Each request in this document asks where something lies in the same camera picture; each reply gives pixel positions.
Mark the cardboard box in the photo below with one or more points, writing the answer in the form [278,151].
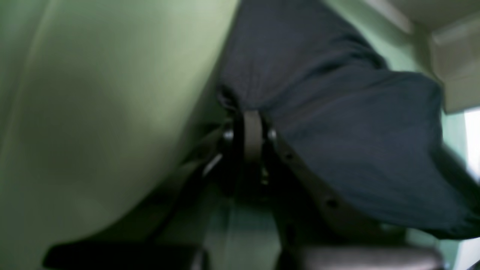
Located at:
[453,28]

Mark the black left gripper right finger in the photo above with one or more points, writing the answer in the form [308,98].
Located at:
[319,230]

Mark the black t-shirt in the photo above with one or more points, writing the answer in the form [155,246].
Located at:
[373,134]

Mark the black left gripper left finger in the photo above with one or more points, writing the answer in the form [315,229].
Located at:
[166,229]

